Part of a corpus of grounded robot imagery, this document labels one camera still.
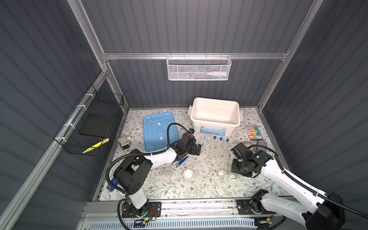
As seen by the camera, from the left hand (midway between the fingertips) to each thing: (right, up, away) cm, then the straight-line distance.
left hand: (195, 145), depth 91 cm
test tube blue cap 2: (+15, +4, -7) cm, 17 cm away
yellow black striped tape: (-47, +4, -26) cm, 54 cm away
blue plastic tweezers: (-10, -12, -2) cm, 15 cm away
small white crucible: (+15, -16, -6) cm, 23 cm away
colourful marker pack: (+45, +7, +12) cm, 46 cm away
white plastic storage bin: (+16, +19, +21) cm, 32 cm away
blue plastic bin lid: (-29, +7, +14) cm, 33 cm away
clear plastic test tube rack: (+16, -7, +3) cm, 18 cm away
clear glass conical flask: (+21, -16, -11) cm, 28 cm away
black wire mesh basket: (-57, +26, -12) cm, 64 cm away
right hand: (+22, -12, -12) cm, 28 cm away
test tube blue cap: (+11, +5, -7) cm, 14 cm away
